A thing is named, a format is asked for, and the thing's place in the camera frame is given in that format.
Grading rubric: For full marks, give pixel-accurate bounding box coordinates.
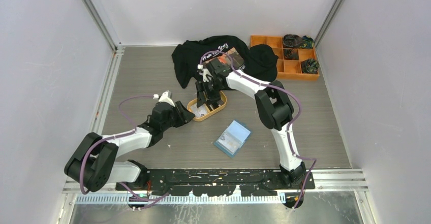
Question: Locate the dark rolled sock top left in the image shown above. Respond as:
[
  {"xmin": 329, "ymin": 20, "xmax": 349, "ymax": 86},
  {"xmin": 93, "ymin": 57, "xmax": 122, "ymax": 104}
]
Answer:
[{"xmin": 282, "ymin": 34, "xmax": 303, "ymax": 48}]

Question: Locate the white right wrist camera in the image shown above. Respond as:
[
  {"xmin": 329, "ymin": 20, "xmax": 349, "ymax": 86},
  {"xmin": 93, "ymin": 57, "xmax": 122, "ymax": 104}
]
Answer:
[{"xmin": 197, "ymin": 64, "xmax": 212, "ymax": 83}]

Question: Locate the black printed t-shirt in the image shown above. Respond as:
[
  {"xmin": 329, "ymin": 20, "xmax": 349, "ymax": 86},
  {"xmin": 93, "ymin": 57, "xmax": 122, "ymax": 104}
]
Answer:
[{"xmin": 171, "ymin": 35, "xmax": 278, "ymax": 88}]

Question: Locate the blue leather card holder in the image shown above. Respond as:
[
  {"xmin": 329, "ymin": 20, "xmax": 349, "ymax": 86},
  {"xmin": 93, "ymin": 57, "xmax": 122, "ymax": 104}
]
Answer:
[{"xmin": 213, "ymin": 120, "xmax": 252, "ymax": 158}]

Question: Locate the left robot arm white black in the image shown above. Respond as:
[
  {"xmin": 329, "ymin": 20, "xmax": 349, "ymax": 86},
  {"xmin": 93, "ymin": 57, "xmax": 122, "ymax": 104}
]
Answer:
[{"xmin": 64, "ymin": 101, "xmax": 195, "ymax": 194}]

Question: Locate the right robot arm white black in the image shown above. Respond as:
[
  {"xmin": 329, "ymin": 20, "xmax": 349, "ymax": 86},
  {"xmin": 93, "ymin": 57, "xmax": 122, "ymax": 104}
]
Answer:
[{"xmin": 196, "ymin": 58, "xmax": 306, "ymax": 189}]

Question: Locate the dark sock middle compartment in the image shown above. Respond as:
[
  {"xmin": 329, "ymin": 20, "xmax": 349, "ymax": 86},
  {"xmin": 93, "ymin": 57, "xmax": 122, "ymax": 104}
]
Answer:
[{"xmin": 283, "ymin": 48, "xmax": 299, "ymax": 60}]

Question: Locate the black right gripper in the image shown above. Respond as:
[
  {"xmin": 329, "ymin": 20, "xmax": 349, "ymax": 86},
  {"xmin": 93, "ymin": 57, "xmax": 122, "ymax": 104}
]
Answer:
[{"xmin": 195, "ymin": 80, "xmax": 224, "ymax": 108}]

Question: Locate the orange wooden compartment tray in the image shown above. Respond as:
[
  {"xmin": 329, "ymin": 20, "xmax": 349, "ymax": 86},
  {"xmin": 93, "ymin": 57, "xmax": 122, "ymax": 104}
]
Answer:
[{"xmin": 250, "ymin": 35, "xmax": 320, "ymax": 80}]

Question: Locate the yellow oval tray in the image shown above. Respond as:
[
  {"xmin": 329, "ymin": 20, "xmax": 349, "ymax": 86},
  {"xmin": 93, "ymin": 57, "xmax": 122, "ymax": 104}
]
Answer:
[{"xmin": 187, "ymin": 91, "xmax": 227, "ymax": 122}]

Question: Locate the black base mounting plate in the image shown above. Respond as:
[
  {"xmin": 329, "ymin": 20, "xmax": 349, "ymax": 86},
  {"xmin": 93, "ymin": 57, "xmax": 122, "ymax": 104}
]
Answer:
[{"xmin": 127, "ymin": 169, "xmax": 315, "ymax": 197}]

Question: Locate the green patterned sock lower right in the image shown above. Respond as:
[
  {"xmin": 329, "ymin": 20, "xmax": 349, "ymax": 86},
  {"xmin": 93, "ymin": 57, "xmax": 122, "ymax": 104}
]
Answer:
[{"xmin": 300, "ymin": 58, "xmax": 320, "ymax": 74}]

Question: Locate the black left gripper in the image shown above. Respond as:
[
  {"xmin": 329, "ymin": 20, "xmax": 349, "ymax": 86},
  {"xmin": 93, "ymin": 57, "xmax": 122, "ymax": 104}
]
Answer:
[{"xmin": 161, "ymin": 101, "xmax": 194, "ymax": 131}]

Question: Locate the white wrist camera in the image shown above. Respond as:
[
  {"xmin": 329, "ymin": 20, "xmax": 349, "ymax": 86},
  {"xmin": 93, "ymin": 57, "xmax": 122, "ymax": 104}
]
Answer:
[
  {"xmin": 197, "ymin": 64, "xmax": 212, "ymax": 83},
  {"xmin": 158, "ymin": 90, "xmax": 175, "ymax": 107}
]

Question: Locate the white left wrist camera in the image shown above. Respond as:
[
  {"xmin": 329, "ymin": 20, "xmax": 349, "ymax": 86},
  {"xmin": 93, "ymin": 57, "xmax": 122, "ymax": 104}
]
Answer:
[{"xmin": 158, "ymin": 90, "xmax": 175, "ymax": 107}]

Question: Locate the green rolled sock top right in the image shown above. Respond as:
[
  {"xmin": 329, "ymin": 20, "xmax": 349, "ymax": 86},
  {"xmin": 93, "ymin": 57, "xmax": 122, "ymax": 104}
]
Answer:
[{"xmin": 300, "ymin": 36, "xmax": 315, "ymax": 49}]

